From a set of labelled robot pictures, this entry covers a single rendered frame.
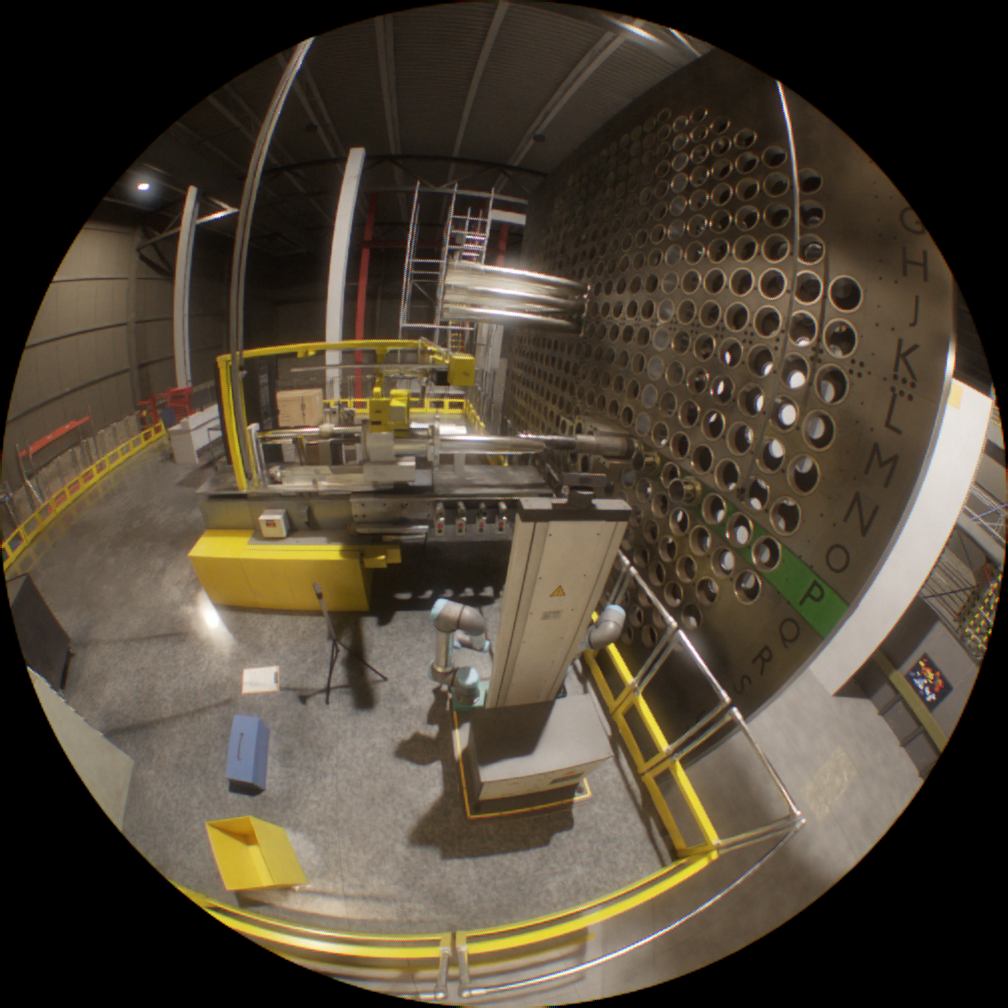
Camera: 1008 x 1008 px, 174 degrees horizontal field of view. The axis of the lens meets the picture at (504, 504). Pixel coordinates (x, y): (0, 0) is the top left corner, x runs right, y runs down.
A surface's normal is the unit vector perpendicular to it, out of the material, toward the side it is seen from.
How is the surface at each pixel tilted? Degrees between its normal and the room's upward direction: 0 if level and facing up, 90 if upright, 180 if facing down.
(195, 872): 0
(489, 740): 0
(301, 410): 90
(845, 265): 90
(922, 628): 90
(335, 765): 0
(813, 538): 90
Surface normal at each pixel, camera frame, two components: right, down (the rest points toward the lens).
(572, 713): 0.11, -0.87
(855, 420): -0.97, 0.01
